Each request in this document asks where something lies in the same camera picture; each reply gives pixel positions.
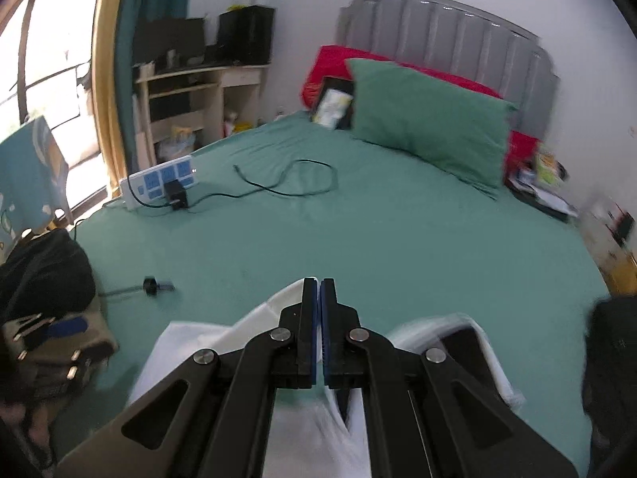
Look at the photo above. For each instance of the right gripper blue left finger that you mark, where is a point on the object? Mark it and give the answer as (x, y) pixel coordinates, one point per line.
(286, 356)

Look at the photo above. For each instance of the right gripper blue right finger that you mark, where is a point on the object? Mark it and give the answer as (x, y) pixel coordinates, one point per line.
(353, 355)

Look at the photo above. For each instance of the white hooded jacket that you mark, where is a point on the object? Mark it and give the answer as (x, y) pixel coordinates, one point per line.
(314, 433)

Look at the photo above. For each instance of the black clothes pile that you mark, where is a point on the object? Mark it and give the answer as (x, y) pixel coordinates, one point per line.
(609, 387)

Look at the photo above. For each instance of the beige folded garment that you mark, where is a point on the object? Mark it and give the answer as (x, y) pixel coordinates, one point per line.
(98, 345)

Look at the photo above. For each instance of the black folded garment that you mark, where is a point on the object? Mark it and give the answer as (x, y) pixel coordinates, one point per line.
(50, 275)

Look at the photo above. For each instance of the green bed with sheet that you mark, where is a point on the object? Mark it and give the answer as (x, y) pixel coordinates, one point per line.
(401, 239)

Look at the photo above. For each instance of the teal patterned table cloth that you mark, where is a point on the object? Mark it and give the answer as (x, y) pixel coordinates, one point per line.
(33, 182)

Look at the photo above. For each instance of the white blue power strip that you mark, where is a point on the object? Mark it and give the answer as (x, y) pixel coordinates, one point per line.
(147, 187)

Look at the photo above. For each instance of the tablet with box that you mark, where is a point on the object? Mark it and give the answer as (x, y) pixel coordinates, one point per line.
(333, 107)

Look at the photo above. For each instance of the green pillow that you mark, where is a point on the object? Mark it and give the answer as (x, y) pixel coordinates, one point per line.
(459, 131)

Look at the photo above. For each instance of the pile of books and snacks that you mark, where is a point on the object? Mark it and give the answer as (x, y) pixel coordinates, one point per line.
(537, 181)

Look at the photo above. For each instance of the small red pillow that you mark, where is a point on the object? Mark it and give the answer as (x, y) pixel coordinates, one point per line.
(521, 148)

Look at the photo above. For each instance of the wooden desk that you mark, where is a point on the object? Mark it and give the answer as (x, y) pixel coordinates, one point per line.
(209, 102)

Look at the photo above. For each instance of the white bedside cabinet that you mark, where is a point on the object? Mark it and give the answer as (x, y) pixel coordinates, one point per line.
(609, 234)

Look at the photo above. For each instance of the black computer tower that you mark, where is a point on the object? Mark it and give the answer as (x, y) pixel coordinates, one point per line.
(244, 35)

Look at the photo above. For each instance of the grey padded headboard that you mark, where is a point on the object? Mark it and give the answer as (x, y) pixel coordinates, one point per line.
(451, 36)

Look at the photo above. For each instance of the black computer monitor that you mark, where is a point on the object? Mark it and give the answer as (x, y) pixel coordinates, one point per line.
(169, 39)

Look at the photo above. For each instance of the yellow curtain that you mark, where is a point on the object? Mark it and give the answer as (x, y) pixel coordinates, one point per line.
(105, 108)

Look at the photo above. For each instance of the teal curtain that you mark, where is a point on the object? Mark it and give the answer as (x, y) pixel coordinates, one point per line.
(131, 13)

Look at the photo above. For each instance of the window frame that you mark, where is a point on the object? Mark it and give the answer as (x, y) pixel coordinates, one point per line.
(46, 51)

